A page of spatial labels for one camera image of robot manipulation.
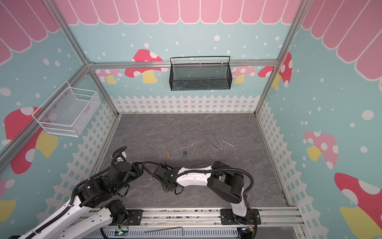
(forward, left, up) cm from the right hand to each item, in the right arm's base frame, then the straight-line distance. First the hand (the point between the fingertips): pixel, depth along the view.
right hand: (167, 184), depth 84 cm
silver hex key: (+28, -39, -1) cm, 48 cm away
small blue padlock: (+22, -9, -2) cm, 24 cm away
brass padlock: (+20, +2, 0) cm, 20 cm away
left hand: (+3, +11, +16) cm, 19 cm away
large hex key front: (-21, -2, 0) cm, 21 cm away
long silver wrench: (+23, -33, -1) cm, 41 cm away
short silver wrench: (+27, -34, -2) cm, 43 cm away
